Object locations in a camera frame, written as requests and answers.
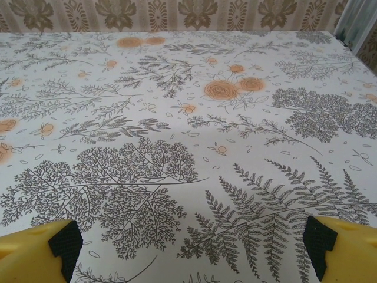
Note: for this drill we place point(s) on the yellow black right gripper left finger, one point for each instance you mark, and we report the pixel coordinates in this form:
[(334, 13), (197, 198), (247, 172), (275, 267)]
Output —
[(26, 256)]

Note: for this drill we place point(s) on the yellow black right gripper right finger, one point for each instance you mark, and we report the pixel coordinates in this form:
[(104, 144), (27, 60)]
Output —
[(350, 253)]

